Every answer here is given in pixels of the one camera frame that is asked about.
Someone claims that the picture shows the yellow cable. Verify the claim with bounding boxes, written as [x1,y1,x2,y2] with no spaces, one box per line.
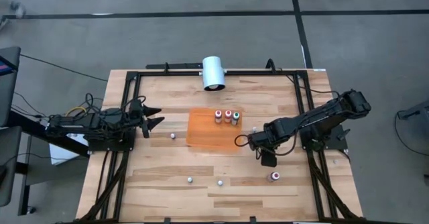
[65,106,88,117]

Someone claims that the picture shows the white cylindrical lamp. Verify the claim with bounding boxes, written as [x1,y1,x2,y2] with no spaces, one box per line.
[200,56,227,92]

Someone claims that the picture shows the black table cable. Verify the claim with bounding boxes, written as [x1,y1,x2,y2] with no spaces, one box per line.
[265,58,341,99]

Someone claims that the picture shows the black floor stand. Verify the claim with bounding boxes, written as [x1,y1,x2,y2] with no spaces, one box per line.
[396,99,429,121]

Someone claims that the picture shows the white paper sheet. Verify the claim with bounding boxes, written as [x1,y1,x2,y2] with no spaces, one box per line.
[49,132,90,166]

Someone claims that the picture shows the black floor cable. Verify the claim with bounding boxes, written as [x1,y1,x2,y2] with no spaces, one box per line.
[19,54,109,82]

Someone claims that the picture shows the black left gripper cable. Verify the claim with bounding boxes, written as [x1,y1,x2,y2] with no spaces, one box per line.
[119,95,147,111]

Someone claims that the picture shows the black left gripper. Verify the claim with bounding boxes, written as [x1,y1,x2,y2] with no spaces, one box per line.
[127,98,166,139]

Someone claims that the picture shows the black desk beam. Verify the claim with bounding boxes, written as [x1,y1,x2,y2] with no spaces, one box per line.
[6,111,90,158]

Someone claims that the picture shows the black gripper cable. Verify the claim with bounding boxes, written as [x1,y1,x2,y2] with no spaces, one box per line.
[119,95,147,111]
[234,133,251,148]

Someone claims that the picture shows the grey caster wheel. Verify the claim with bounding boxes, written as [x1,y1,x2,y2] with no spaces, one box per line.
[9,1,26,19]

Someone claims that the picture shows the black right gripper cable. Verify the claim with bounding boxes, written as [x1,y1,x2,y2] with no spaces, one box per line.
[234,133,251,148]

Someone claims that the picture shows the black power strip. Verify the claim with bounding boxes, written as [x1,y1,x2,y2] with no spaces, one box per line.
[145,62,204,70]

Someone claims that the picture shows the dark grey rounded panel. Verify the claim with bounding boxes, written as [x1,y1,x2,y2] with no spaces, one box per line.
[0,46,21,127]
[0,126,23,208]

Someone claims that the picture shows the translucent orange plastic tray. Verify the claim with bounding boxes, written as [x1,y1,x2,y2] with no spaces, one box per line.
[186,107,243,153]

